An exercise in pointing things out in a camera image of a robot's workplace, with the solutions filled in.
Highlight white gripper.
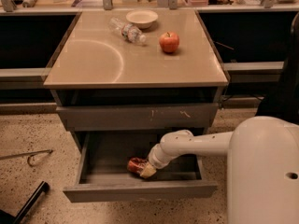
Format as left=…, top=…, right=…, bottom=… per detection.
left=140, top=147, right=171, bottom=179

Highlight red crushed coke can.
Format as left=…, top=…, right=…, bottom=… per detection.
left=127, top=157, right=148, bottom=175

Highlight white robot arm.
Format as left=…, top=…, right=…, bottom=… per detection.
left=140, top=116, right=299, bottom=224

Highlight open grey middle drawer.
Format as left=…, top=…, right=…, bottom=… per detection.
left=64, top=131, right=217, bottom=203

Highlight closed grey top drawer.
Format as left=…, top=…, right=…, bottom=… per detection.
left=57, top=104, right=218, bottom=132

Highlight grey drawer cabinet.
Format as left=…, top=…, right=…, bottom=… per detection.
left=43, top=8, right=230, bottom=203

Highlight metal hook rod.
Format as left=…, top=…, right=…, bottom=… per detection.
left=0, top=149, right=53, bottom=166

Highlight red apple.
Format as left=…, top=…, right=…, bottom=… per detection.
left=159, top=32, right=179, bottom=53

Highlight clear plastic water bottle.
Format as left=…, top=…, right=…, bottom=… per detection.
left=108, top=17, right=147, bottom=44

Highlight black office chair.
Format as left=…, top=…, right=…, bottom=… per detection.
left=256, top=13, right=299, bottom=124

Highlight black chair leg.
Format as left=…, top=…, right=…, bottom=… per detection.
left=0, top=181, right=50, bottom=224

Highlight white ceramic bowl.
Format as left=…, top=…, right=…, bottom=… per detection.
left=126, top=10, right=158, bottom=29

